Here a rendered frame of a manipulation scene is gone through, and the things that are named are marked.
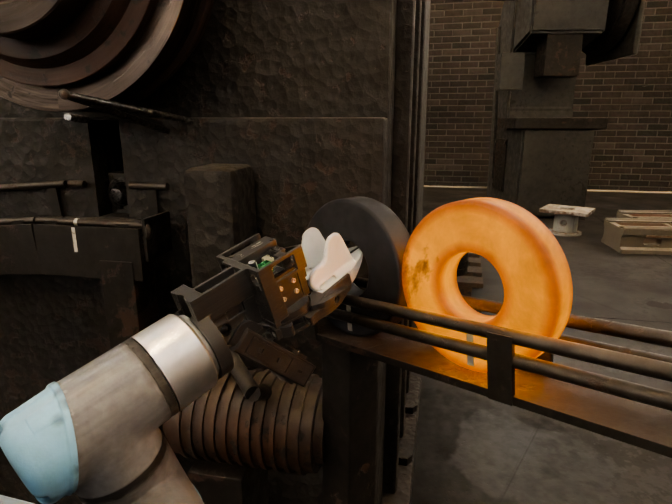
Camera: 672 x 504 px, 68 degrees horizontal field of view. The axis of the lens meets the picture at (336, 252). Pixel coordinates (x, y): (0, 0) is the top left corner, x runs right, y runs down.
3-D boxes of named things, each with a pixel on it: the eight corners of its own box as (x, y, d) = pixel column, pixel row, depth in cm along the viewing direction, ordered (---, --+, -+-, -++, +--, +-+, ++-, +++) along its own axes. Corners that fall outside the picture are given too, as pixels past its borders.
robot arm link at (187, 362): (191, 425, 41) (149, 388, 46) (236, 391, 43) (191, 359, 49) (156, 355, 37) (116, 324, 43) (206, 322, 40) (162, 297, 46)
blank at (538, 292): (417, 197, 50) (396, 201, 48) (574, 197, 39) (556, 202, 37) (424, 342, 53) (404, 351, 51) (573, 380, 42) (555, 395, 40)
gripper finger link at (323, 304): (359, 276, 50) (295, 323, 46) (362, 289, 51) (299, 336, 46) (328, 266, 54) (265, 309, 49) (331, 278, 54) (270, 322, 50)
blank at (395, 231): (317, 196, 62) (296, 199, 60) (416, 197, 51) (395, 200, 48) (327, 315, 65) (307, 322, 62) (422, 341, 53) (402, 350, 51)
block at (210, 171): (220, 298, 88) (212, 162, 82) (263, 301, 87) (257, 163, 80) (192, 321, 78) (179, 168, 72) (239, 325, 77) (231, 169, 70)
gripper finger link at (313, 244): (351, 211, 54) (288, 250, 49) (361, 258, 57) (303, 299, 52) (331, 208, 56) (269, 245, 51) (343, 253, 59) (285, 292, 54)
